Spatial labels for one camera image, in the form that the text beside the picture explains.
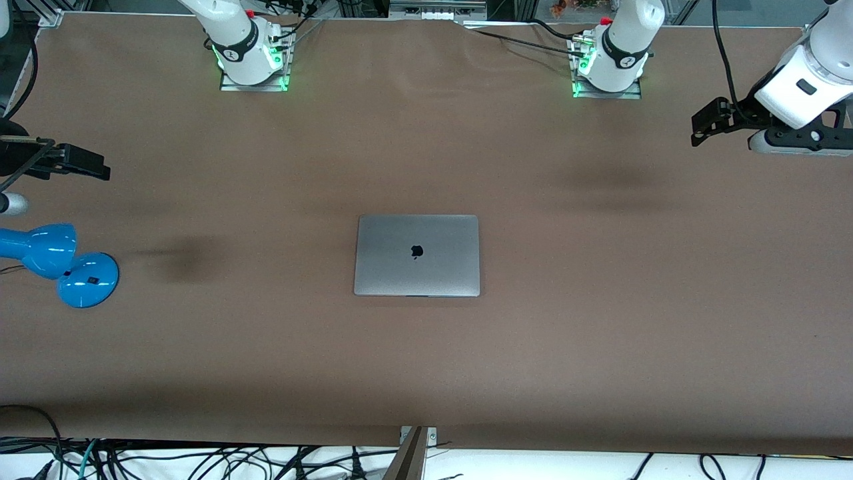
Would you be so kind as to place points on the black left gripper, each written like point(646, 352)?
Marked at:
point(747, 113)

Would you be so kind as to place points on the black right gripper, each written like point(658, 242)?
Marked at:
point(14, 160)

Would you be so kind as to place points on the silver laptop with black keyboard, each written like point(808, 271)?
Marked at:
point(416, 266)

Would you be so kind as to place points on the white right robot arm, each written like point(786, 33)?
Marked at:
point(233, 33)

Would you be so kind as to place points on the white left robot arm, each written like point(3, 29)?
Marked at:
point(820, 66)

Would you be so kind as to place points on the blue desk lamp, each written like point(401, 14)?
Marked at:
point(86, 283)

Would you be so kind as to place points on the orange background object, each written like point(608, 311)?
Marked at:
point(558, 8)

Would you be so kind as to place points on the grey power strip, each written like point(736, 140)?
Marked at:
point(436, 12)

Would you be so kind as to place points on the black left camera mount bracket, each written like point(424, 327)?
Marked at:
point(826, 136)

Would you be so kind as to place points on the aluminium frame corner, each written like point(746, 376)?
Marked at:
point(50, 16)

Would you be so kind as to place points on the metal table edge post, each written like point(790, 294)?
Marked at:
point(410, 460)

